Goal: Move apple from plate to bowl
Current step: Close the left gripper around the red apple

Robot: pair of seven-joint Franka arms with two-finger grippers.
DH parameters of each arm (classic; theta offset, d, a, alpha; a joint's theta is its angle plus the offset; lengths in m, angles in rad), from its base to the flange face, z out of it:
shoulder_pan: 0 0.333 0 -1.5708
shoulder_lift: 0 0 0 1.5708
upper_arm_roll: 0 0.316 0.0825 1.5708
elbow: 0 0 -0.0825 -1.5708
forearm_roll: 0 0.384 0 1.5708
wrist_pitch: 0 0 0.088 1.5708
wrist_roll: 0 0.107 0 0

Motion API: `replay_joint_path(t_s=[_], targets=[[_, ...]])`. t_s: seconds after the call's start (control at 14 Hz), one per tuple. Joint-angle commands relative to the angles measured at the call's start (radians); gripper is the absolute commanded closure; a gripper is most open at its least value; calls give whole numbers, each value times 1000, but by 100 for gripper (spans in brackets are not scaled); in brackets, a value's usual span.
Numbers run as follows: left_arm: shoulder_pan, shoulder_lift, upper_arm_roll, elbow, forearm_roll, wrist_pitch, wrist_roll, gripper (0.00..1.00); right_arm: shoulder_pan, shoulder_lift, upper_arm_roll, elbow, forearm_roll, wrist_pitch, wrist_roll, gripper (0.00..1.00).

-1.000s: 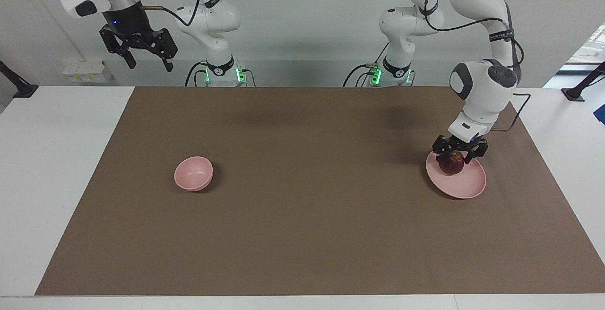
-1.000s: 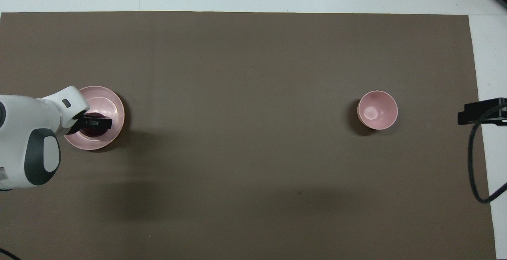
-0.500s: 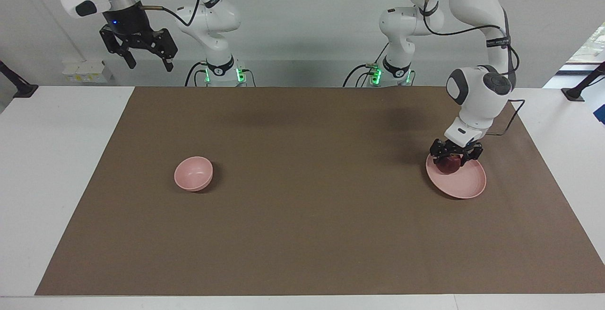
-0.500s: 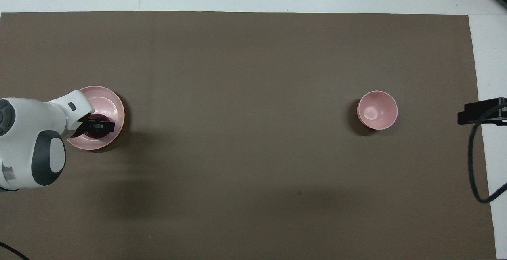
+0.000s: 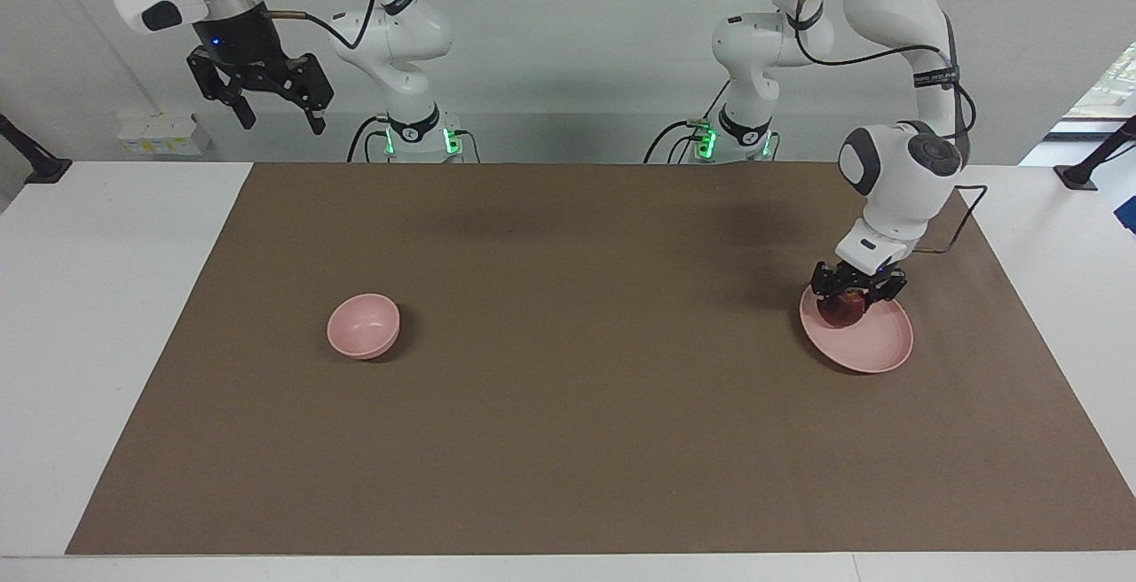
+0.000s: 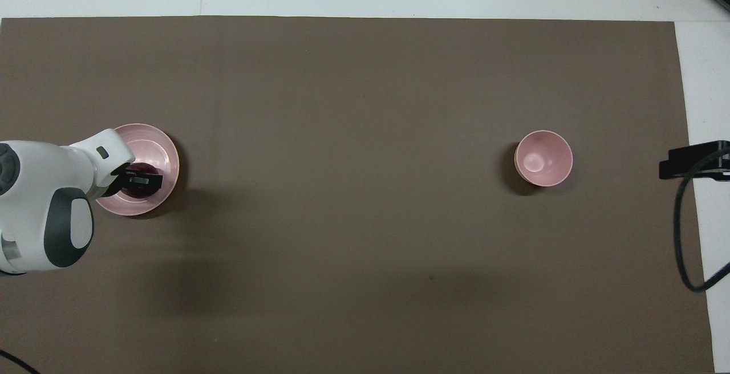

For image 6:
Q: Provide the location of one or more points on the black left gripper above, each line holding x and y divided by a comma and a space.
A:
117, 181

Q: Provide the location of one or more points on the dark red apple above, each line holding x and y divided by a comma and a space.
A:
142, 192

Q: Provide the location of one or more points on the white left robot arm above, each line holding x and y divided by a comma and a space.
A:
40, 191

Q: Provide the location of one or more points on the pink plate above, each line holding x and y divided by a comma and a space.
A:
154, 146

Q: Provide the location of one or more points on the pink bowl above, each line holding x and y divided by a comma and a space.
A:
544, 160

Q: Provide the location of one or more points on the brown table mat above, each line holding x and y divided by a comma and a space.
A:
353, 220

